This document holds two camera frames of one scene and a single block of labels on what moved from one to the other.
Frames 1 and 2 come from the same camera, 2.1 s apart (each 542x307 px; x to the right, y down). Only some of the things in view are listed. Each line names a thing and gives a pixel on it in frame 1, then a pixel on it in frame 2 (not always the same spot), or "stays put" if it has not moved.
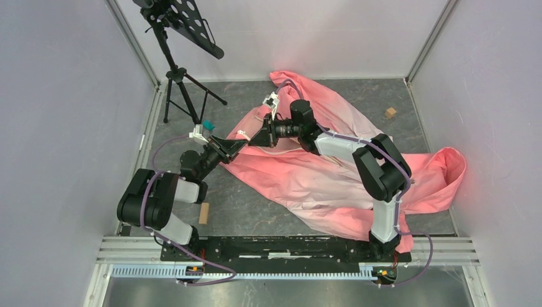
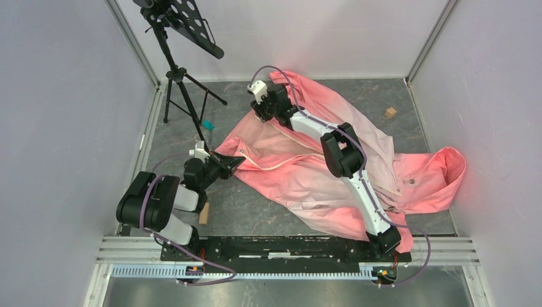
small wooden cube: x=390 y=112 stays put
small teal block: x=208 y=125 stays put
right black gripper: x=266 y=136 → x=258 y=109
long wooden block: x=204 y=214 stays put
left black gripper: x=229 y=148 → x=228 y=164
